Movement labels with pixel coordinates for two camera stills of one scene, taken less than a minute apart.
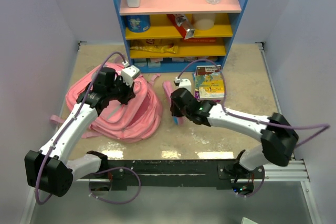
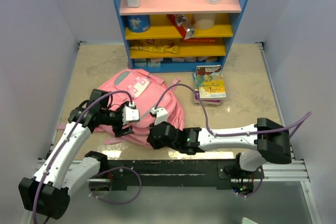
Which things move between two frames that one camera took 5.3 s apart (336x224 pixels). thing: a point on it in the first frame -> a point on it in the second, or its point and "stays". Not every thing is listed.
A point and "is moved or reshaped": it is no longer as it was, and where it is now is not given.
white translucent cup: (204, 21) stays
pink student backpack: (135, 121) is moved or reshaped
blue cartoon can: (138, 23) stays
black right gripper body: (176, 112) -> (158, 144)
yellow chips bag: (157, 45) stays
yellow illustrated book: (209, 81) stays
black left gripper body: (121, 91) -> (112, 117)
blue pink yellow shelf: (175, 29) stays
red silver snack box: (182, 25) stays
